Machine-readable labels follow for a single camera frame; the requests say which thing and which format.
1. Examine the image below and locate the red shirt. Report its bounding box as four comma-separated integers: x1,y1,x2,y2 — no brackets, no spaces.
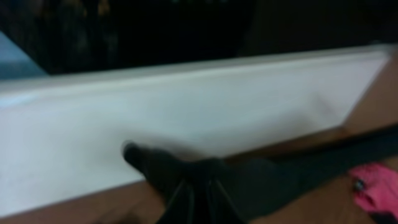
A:
348,163,397,224

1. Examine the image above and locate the black polo shirt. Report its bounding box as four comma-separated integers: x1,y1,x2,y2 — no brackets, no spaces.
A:
123,126,397,223

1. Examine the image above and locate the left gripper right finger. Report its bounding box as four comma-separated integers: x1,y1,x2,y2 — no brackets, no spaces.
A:
206,180,246,224

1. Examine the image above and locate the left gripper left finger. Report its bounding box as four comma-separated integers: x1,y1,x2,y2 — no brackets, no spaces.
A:
156,182,195,224

